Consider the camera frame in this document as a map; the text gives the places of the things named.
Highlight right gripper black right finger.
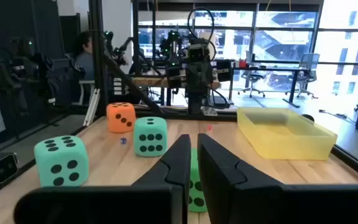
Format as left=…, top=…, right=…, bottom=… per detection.
left=197, top=133, right=281, bottom=224

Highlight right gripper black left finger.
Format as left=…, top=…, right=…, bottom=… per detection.
left=132, top=134, right=192, bottom=224

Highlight green foam die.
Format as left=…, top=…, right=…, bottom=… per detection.
left=187, top=148, right=209, bottom=213

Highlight teal foam die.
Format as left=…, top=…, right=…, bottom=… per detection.
left=34, top=135, right=90, bottom=187
left=133, top=116, right=168, bottom=157

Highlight orange foam die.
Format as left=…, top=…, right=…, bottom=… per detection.
left=106, top=101, right=137, bottom=134

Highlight wooden background table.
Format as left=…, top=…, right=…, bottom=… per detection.
left=131, top=76, right=221, bottom=90

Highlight grey office chair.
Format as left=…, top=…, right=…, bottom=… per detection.
left=286, top=52, right=320, bottom=100
left=237, top=51, right=267, bottom=99

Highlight yellow translucent plastic bin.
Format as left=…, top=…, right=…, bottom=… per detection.
left=236, top=107, right=338, bottom=161

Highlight black office desk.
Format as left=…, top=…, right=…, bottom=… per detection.
left=233, top=65, right=310, bottom=108

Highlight silver aluminium extrusions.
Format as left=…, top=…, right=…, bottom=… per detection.
left=82, top=88, right=101, bottom=127

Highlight person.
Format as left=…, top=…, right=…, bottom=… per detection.
left=73, top=30, right=96, bottom=82

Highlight black partition panel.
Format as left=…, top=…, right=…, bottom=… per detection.
left=0, top=0, right=67, bottom=138

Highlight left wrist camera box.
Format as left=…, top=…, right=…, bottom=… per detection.
left=187, top=43, right=206, bottom=65

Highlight black left camera cable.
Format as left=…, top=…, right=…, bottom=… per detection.
left=186, top=7, right=217, bottom=62

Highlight black table-level camera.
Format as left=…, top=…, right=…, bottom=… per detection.
left=0, top=151, right=20, bottom=187

